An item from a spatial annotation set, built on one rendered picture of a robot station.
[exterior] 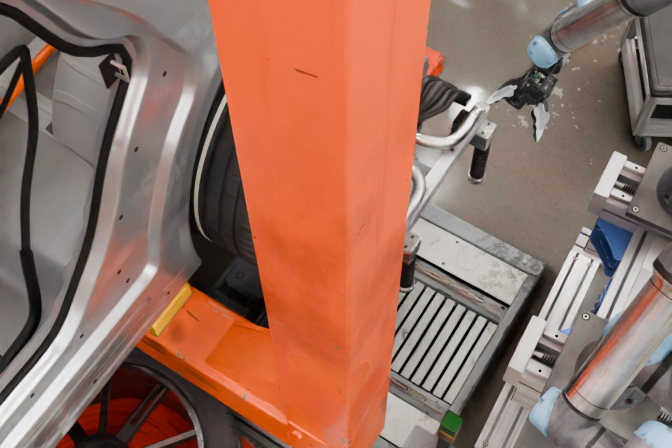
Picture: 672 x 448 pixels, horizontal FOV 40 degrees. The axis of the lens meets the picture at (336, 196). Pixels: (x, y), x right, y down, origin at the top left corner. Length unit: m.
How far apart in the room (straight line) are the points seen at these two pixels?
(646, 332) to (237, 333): 0.96
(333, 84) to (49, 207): 1.20
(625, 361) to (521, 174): 1.72
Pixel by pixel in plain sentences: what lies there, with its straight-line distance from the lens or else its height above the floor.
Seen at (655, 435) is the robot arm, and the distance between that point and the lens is 1.53.
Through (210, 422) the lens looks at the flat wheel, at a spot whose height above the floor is 0.50.
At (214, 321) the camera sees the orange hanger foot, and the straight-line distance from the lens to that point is 2.16.
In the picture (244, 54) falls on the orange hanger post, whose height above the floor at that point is 1.95.
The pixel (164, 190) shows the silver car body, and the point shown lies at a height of 1.12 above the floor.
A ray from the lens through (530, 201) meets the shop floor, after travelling 3.14.
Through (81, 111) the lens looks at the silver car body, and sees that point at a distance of 1.96.
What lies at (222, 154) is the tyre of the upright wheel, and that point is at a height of 1.06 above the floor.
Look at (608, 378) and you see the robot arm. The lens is 1.55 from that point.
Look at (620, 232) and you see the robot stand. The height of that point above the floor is 0.68.
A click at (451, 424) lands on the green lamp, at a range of 2.09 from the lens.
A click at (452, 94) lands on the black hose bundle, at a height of 1.04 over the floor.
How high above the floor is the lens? 2.65
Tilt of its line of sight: 59 degrees down
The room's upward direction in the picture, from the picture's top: 1 degrees counter-clockwise
